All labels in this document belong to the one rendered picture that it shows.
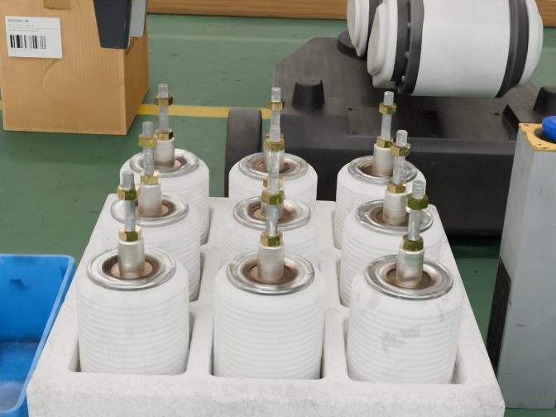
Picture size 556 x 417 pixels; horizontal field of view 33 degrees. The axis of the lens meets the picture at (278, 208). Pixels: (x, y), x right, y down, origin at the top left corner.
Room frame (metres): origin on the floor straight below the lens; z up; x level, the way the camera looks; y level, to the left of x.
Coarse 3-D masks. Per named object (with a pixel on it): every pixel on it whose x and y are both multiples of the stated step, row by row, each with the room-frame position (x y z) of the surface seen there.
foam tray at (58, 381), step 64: (320, 256) 0.86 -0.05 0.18; (448, 256) 0.87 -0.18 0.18; (64, 320) 0.72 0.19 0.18; (192, 320) 0.74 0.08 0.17; (64, 384) 0.62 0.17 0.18; (128, 384) 0.62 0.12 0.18; (192, 384) 0.63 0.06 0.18; (256, 384) 0.63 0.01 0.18; (320, 384) 0.63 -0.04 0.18; (384, 384) 0.64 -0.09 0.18
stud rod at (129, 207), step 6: (126, 174) 0.69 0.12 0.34; (132, 174) 0.69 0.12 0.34; (126, 180) 0.68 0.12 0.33; (132, 180) 0.69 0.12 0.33; (126, 186) 0.69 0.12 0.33; (132, 186) 0.69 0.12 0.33; (126, 204) 0.69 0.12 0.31; (132, 204) 0.69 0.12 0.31; (126, 210) 0.68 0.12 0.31; (132, 210) 0.69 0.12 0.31; (126, 216) 0.69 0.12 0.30; (132, 216) 0.69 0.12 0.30; (126, 222) 0.68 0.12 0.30; (132, 222) 0.69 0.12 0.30; (126, 228) 0.68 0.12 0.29; (132, 228) 0.68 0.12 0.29
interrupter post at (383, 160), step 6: (378, 150) 0.92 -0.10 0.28; (384, 150) 0.92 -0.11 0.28; (390, 150) 0.92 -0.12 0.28; (378, 156) 0.92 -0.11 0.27; (384, 156) 0.92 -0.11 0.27; (390, 156) 0.92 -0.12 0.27; (378, 162) 0.92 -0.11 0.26; (384, 162) 0.92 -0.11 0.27; (390, 162) 0.92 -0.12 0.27; (372, 168) 0.93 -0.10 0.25; (378, 168) 0.92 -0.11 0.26; (384, 168) 0.92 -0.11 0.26; (390, 168) 0.92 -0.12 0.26; (378, 174) 0.92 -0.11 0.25; (384, 174) 0.92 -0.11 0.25; (390, 174) 0.92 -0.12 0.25
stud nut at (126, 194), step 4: (136, 184) 0.70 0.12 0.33; (120, 188) 0.69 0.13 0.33; (136, 188) 0.69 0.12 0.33; (140, 188) 0.69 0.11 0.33; (120, 192) 0.68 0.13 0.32; (124, 192) 0.68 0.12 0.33; (128, 192) 0.68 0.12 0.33; (132, 192) 0.68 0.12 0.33; (136, 192) 0.68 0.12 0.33; (140, 192) 0.69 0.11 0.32; (120, 196) 0.68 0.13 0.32; (124, 196) 0.68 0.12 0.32; (128, 196) 0.68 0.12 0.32; (132, 196) 0.68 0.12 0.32; (136, 196) 0.68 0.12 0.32
